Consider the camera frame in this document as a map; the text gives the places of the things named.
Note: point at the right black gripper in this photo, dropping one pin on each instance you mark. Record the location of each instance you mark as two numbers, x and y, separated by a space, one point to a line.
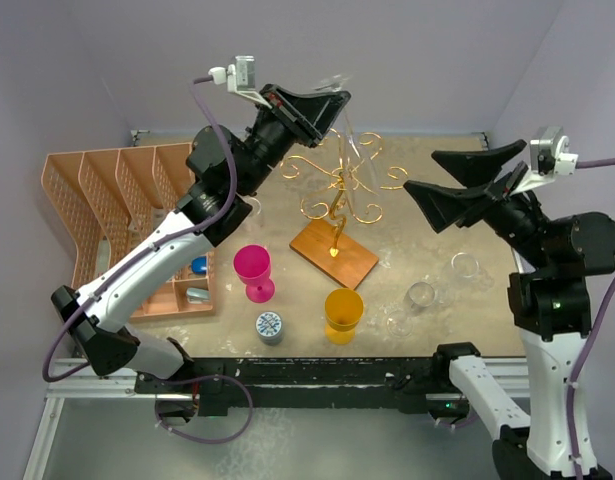
475 168

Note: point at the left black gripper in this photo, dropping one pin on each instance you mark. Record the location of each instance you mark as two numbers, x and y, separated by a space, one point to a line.
311 116

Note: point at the clear wine glass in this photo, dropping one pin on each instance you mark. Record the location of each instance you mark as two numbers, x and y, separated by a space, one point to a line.
356 157
417 300
464 266

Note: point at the pink plastic goblet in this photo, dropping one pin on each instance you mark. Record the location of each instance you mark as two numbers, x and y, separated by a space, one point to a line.
252 265

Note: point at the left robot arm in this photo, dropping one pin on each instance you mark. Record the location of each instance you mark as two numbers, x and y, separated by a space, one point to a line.
226 169

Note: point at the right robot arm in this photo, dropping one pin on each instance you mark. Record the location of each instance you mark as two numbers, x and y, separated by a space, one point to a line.
550 304

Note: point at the gold wine glass rack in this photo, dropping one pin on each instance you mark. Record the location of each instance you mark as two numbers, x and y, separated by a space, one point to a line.
324 242

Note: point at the yellow plastic goblet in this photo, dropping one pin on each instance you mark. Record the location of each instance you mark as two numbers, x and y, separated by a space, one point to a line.
344 309

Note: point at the blue object in organizer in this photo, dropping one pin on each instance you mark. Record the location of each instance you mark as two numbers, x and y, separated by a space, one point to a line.
199 266

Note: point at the patterned round tin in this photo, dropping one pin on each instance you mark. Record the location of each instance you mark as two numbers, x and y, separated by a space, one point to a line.
269 328

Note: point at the grey stapler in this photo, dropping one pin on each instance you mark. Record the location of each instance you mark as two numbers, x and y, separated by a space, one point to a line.
197 295

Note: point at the pink plastic desk organizer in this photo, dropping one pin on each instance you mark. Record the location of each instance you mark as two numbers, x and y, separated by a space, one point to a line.
110 200

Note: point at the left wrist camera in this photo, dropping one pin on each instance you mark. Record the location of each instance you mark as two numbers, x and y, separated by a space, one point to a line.
238 76

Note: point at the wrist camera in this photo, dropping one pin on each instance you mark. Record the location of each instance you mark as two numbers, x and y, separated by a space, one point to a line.
550 154
238 76

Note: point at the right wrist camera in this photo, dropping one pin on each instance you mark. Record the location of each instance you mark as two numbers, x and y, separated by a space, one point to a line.
550 154

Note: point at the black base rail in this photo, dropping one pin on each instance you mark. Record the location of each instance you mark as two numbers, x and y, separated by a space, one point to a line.
405 384

